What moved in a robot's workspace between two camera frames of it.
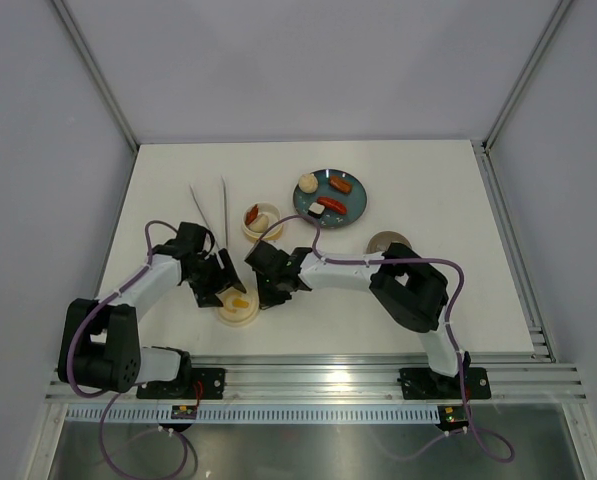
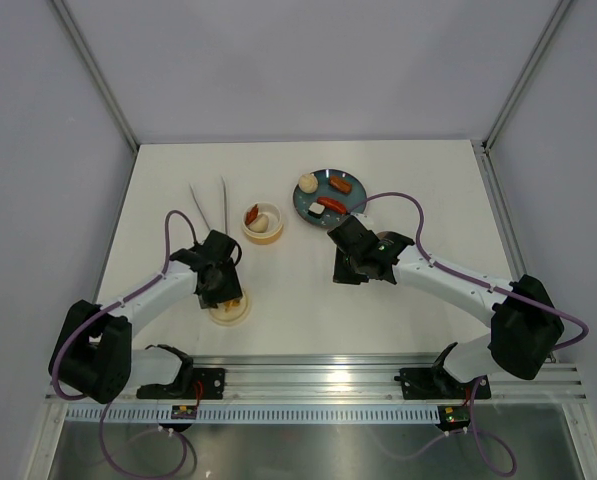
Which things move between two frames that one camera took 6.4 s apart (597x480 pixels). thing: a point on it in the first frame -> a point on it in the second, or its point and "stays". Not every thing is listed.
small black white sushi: (316, 210) stays
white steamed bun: (260, 224) stays
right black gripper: (267, 298) -> (341, 275)
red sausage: (252, 214) stays
